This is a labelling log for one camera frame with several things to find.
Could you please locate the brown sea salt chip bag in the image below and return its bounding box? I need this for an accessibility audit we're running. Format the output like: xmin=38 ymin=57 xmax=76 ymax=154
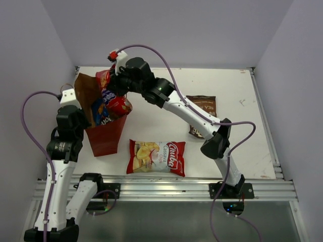
xmin=187 ymin=95 xmax=217 ymax=139

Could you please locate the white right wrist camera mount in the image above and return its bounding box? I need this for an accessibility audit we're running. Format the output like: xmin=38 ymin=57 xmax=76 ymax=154
xmin=107 ymin=49 xmax=129 ymax=75

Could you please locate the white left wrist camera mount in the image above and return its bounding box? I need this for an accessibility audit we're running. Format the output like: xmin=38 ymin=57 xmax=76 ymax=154
xmin=60 ymin=88 xmax=81 ymax=108

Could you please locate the black left arm base bracket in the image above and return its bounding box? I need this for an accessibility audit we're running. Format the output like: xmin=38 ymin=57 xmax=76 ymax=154
xmin=98 ymin=183 xmax=121 ymax=200

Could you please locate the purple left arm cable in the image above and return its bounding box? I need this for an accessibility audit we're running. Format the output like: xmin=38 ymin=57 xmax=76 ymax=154
xmin=20 ymin=90 xmax=64 ymax=242

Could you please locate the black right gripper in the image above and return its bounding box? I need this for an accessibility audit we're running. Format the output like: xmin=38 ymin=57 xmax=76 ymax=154
xmin=106 ymin=65 xmax=144 ymax=98

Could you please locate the red brown paper bag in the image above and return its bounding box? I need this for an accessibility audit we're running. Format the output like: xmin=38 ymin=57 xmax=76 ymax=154
xmin=73 ymin=73 xmax=127 ymax=157

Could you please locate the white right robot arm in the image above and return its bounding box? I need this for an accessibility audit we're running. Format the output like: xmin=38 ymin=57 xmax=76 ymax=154
xmin=108 ymin=57 xmax=245 ymax=198

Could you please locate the blue Doritos chip bag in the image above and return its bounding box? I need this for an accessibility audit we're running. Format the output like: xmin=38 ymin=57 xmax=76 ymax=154
xmin=91 ymin=98 xmax=113 ymax=126

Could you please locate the red white cassava chip bag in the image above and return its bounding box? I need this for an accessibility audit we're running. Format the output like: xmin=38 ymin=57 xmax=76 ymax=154
xmin=126 ymin=140 xmax=186 ymax=177

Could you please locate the black right arm base bracket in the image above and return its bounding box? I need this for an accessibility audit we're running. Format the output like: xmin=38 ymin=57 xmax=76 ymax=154
xmin=208 ymin=181 xmax=255 ymax=199

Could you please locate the red candy bag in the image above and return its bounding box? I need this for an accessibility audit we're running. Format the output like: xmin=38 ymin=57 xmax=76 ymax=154
xmin=95 ymin=70 xmax=132 ymax=120

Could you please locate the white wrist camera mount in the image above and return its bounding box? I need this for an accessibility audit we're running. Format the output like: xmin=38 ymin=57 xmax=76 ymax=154
xmin=107 ymin=49 xmax=129 ymax=75
xmin=60 ymin=88 xmax=81 ymax=108

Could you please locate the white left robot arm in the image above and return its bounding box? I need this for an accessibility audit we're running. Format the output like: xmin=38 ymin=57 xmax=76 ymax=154
xmin=24 ymin=105 xmax=105 ymax=241

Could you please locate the aluminium table edge rail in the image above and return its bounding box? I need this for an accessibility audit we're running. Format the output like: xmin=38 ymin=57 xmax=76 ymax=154
xmin=32 ymin=173 xmax=296 ymax=202

